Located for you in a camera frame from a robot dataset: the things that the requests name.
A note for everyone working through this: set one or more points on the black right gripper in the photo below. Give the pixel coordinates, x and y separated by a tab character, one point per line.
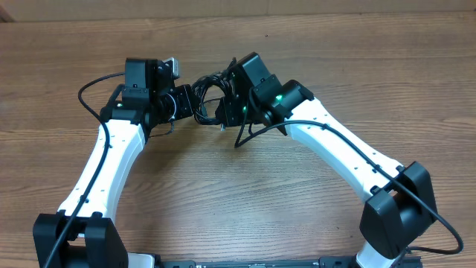
227	109

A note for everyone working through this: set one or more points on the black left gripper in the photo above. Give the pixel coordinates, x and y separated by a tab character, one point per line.
184	92

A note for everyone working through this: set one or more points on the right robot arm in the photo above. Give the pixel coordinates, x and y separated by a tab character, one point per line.
399	202

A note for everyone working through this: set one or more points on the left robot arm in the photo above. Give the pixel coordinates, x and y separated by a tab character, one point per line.
82	232

